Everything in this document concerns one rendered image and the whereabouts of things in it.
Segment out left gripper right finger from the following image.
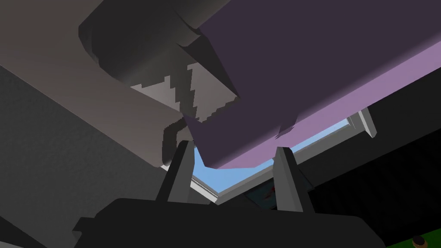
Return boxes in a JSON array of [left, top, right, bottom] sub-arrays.
[[272, 146, 315, 213]]

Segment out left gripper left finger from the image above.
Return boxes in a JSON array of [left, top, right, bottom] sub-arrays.
[[155, 139, 196, 204]]

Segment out purple table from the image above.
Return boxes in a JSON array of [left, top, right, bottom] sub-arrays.
[[182, 0, 441, 171]]

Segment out window with pale frame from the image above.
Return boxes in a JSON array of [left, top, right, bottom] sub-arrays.
[[161, 106, 378, 206]]

